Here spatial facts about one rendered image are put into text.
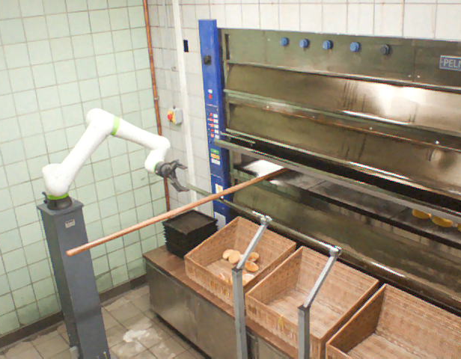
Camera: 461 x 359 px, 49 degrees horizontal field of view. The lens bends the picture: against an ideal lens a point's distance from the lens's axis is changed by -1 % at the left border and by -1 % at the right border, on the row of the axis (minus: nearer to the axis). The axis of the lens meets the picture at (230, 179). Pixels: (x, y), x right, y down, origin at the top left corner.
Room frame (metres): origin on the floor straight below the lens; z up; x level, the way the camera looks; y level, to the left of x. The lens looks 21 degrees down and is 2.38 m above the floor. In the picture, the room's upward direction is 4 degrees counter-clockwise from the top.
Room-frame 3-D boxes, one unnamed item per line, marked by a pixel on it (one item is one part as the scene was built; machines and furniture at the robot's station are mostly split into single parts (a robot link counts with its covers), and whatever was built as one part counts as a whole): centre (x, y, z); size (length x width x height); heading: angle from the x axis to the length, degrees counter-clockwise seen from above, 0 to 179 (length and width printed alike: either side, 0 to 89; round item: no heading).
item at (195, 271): (2.83, -0.02, 0.72); 0.56 x 0.49 x 0.28; 38
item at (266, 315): (2.36, -0.39, 0.72); 0.56 x 0.49 x 0.28; 38
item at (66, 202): (2.82, 1.05, 1.23); 0.26 x 0.15 x 0.06; 42
